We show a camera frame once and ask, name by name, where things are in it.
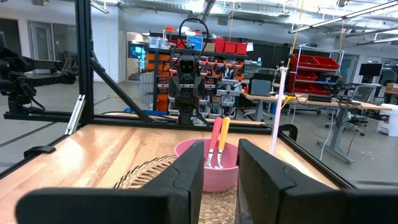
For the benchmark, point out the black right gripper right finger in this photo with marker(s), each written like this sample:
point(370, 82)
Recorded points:
point(267, 193)

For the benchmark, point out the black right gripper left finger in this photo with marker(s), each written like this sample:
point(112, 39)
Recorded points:
point(192, 174)

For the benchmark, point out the pink bowl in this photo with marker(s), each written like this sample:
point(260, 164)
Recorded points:
point(220, 180)

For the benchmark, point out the round woven straw placemat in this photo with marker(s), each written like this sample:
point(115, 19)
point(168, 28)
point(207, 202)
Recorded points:
point(217, 208)

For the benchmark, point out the blue sign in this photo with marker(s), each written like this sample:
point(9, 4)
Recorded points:
point(195, 43)

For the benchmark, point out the grey equipment box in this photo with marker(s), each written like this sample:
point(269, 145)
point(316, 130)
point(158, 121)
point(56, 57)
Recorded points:
point(261, 85)

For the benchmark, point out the wooden workbench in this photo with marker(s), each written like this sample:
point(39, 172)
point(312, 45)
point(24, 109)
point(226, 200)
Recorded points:
point(326, 104)

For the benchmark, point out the silver strut plate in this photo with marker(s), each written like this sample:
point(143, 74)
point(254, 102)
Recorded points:
point(76, 113)

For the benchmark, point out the rack of red bins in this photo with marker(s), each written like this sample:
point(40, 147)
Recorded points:
point(311, 62)

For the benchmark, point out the white bin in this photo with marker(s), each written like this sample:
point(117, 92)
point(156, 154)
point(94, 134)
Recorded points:
point(388, 121)

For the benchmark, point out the dark monitor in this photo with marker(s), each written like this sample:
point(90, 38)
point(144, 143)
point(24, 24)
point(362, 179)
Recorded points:
point(370, 69)

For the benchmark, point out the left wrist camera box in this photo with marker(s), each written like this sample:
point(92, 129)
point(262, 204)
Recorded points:
point(186, 66)

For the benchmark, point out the black frame clamp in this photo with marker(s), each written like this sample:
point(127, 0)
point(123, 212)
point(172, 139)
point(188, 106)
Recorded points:
point(38, 150)
point(287, 126)

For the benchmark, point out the black aluminium table frame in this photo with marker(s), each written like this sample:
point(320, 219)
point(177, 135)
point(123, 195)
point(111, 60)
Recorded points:
point(84, 62)

